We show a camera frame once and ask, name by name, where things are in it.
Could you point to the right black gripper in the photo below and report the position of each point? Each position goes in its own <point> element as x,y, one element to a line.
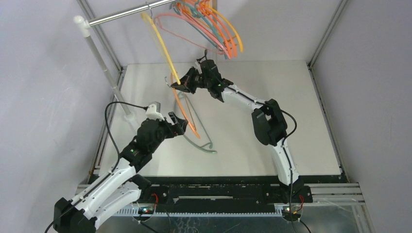
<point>195,81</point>

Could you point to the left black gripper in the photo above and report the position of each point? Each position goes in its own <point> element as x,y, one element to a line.
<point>178,128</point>

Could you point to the light orange wire-hook hanger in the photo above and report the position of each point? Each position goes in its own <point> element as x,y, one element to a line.
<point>186,112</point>

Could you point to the pink wire-hook hanger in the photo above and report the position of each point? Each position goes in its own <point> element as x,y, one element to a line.
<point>189,30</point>

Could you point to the orange plastic hanger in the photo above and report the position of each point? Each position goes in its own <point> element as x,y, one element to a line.
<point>198,13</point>
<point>215,32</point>

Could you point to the pale yellow wire-hook hanger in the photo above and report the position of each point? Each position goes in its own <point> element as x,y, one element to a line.
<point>148,20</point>

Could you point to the teal plastic hanger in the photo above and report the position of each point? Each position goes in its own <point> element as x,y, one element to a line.
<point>209,32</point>

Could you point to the yellow-orange plastic hanger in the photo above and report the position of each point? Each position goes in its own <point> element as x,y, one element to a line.
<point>224,29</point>

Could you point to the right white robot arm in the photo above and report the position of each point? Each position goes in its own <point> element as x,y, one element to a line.
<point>268,119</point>

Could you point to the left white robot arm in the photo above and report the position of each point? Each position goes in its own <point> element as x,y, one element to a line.
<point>121,184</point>

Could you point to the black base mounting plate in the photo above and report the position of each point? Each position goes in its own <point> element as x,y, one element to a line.
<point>234,194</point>

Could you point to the left small circuit board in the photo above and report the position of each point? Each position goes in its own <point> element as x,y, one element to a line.
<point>147,210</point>

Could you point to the small circuit board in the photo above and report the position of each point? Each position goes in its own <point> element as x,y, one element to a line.
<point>289,210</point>
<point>147,210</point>

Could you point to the right small circuit board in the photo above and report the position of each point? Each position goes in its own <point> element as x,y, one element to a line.
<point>289,210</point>

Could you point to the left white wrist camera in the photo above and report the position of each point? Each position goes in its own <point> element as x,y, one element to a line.
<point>153,111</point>

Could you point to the grey-green wire-hook hanger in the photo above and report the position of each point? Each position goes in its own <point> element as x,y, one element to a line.
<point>205,143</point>

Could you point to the white clothes rack frame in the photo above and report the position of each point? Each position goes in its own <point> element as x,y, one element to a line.
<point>127,40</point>

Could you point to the aluminium rail frame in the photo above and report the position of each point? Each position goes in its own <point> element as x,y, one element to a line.
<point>335,195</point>

